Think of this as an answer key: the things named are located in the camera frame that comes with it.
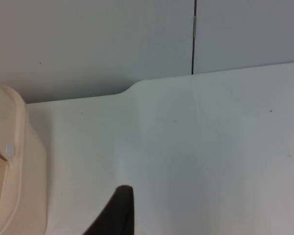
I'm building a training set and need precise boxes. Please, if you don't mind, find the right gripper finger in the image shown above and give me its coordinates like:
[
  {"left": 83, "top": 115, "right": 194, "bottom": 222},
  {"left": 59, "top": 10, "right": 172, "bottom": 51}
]
[{"left": 82, "top": 185, "right": 134, "bottom": 235}]

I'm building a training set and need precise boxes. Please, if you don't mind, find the cream box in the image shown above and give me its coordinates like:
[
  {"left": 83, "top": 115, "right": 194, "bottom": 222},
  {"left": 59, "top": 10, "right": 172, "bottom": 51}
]
[{"left": 0, "top": 83, "right": 49, "bottom": 235}]

